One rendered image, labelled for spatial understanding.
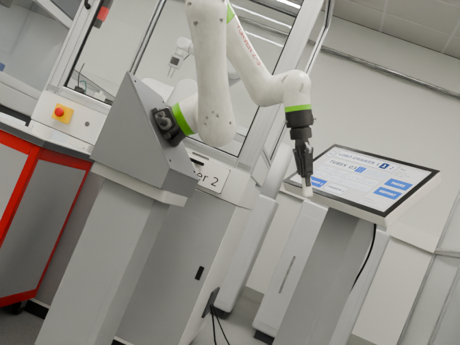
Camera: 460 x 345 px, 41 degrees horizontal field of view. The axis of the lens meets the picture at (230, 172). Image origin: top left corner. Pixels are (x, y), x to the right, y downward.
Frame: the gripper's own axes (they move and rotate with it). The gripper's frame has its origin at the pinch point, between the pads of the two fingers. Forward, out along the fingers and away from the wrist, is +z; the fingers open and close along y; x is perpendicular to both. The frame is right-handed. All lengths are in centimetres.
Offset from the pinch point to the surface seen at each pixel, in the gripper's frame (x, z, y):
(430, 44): -265, -84, 293
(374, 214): -19.5, 12.0, -9.2
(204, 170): 19, -7, 63
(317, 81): -173, -66, 345
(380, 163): -36.7, -3.2, 12.9
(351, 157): -31.5, -6.3, 25.4
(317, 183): -13.7, 1.3, 21.3
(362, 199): -20.5, 7.5, -0.1
